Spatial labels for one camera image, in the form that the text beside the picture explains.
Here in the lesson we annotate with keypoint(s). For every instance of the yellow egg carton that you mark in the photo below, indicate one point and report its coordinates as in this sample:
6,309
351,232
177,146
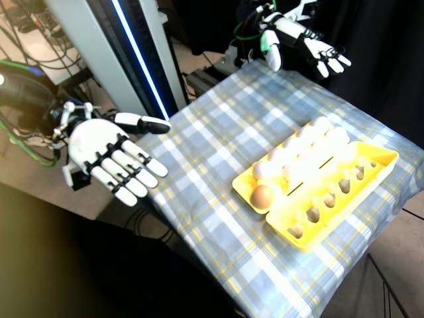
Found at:
372,156

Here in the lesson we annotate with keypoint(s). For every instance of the blue checked tablecloth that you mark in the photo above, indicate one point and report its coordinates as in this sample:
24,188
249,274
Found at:
215,139

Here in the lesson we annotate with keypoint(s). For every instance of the grey column with blue strip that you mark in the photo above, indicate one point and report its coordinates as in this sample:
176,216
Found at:
99,49

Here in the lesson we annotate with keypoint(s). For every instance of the black curtain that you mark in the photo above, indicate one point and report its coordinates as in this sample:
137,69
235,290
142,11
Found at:
381,99

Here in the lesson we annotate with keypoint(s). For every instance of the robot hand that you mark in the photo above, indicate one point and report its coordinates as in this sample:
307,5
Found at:
289,26
92,142

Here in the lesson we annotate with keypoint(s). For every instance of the brown egg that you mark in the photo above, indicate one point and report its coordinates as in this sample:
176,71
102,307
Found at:
261,196

